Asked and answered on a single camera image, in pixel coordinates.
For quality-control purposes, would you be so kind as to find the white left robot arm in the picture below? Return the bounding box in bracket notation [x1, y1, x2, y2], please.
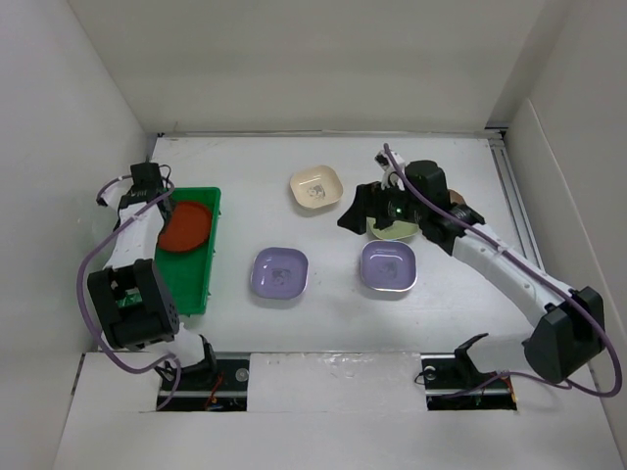
[76, 163, 218, 389]

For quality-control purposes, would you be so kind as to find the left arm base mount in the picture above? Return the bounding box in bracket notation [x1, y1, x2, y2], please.
[156, 354, 250, 412]

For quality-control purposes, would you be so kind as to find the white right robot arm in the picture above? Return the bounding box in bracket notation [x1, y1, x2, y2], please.
[337, 154, 606, 384]

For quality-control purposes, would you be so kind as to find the purple square plate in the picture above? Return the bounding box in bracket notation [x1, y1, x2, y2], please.
[360, 240, 417, 293]
[250, 247, 309, 301]

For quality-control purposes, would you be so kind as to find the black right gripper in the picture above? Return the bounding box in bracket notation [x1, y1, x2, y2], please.
[337, 174, 426, 234]

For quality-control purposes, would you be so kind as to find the green square panda plate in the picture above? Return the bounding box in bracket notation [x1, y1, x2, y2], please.
[366, 217, 419, 241]

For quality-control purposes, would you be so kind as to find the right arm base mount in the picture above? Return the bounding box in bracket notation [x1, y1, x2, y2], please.
[414, 353, 517, 411]

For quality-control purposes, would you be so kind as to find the aluminium rail right side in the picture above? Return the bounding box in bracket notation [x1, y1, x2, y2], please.
[485, 127, 544, 268]

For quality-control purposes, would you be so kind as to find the red round plate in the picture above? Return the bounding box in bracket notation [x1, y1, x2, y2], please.
[157, 201, 213, 253]
[157, 214, 211, 253]

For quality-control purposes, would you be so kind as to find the cream square panda plate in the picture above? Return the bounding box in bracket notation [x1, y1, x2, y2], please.
[289, 165, 344, 211]

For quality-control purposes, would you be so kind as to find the green plastic bin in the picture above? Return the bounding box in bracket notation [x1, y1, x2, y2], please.
[155, 187, 221, 316]

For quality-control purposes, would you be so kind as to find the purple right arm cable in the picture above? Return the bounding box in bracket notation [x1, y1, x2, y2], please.
[384, 142, 621, 400]

